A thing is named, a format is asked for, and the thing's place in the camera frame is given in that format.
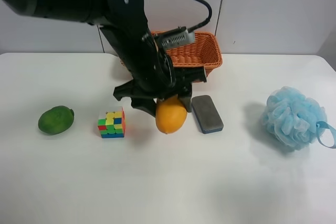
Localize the orange woven basket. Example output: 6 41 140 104
115 32 223 86

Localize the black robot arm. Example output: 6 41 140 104
3 0 209 115

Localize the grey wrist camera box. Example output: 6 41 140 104
154 27 195 49

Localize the green lemon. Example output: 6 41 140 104
38 105 75 135

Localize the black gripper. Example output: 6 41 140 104
113 37 207 117

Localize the grey blue whiteboard eraser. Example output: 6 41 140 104
191 95 224 134

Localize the colourful puzzle cube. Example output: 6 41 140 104
97 106 125 138

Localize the yellow mango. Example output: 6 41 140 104
155 96 187 134

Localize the blue mesh bath sponge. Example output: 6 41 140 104
260 87 335 150

